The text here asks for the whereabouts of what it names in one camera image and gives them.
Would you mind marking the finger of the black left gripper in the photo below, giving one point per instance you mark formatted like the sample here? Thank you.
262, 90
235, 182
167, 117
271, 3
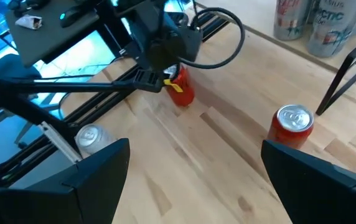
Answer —
148, 81

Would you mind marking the red Coca-Cola can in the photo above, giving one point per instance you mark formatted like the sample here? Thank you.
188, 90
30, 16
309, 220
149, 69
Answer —
182, 95
293, 119

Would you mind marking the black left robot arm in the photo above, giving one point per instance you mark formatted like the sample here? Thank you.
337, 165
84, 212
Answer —
25, 105

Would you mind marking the Celsius Peach Vibe slim can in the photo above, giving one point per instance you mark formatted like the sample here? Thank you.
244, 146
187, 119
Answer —
290, 21

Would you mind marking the crumpled paper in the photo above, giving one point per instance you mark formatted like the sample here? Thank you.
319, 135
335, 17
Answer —
28, 21

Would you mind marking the black aluminium mounting frame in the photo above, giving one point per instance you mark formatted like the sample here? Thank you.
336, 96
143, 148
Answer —
109, 99

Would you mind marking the white and red Spindrift can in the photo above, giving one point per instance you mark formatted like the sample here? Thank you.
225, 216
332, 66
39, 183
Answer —
91, 137

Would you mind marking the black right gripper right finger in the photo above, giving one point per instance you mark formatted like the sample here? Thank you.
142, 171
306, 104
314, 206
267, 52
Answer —
321, 199

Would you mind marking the yellow label tag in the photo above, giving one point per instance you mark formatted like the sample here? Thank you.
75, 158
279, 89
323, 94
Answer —
173, 86

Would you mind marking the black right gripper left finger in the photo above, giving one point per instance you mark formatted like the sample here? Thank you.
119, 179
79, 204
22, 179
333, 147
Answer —
81, 193

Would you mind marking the black computer mouse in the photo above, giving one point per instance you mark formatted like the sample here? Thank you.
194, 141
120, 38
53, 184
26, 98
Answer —
70, 17

